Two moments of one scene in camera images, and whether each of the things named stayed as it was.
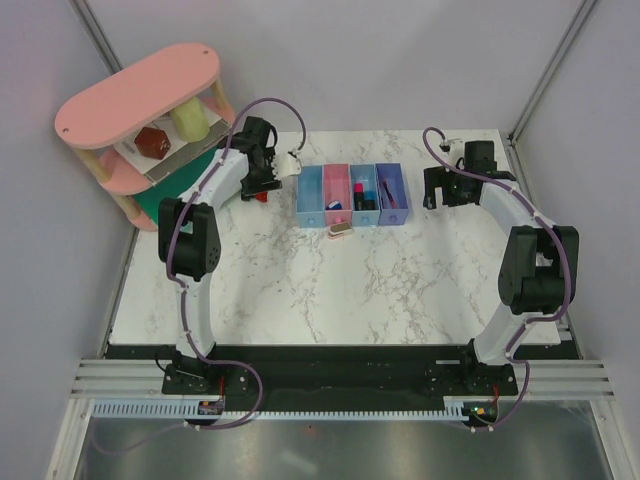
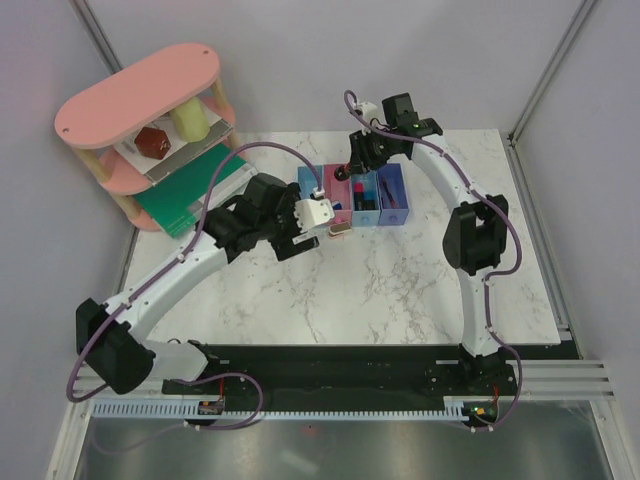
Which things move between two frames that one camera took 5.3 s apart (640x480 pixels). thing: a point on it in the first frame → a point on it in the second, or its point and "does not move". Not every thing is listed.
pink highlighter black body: [358, 188] does not move
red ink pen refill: [389, 194] does not move
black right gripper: [439, 177] → [361, 160]
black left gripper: [250, 187] → [285, 247]
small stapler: [339, 229] does not move
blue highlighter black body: [370, 199] does not move
